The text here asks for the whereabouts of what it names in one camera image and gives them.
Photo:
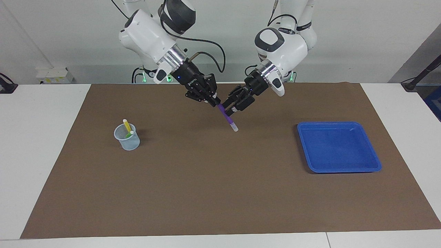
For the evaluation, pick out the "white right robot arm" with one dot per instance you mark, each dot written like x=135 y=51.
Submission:
x=144 y=34

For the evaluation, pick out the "translucent plastic cup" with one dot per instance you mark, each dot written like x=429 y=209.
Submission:
x=131 y=144

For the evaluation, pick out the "blue object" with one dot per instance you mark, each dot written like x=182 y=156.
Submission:
x=434 y=103

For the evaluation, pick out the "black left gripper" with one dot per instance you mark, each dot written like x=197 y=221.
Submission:
x=256 y=83

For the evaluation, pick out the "green pen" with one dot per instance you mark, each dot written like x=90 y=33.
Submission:
x=129 y=135

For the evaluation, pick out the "black camera stand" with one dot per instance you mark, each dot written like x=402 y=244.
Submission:
x=422 y=74

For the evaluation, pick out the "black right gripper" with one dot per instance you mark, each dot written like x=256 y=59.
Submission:
x=191 y=78

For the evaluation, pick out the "brown table mat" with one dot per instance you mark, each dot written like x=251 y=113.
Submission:
x=206 y=172

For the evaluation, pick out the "purple pen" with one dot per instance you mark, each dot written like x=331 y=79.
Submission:
x=228 y=119

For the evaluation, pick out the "blue plastic tray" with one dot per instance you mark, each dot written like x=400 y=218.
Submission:
x=337 y=148

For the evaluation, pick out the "black stand foot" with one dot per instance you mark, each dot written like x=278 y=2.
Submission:
x=7 y=86

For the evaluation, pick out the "yellow pen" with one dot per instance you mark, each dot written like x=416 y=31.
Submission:
x=126 y=125

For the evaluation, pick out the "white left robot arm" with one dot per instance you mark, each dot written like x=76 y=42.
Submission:
x=286 y=44

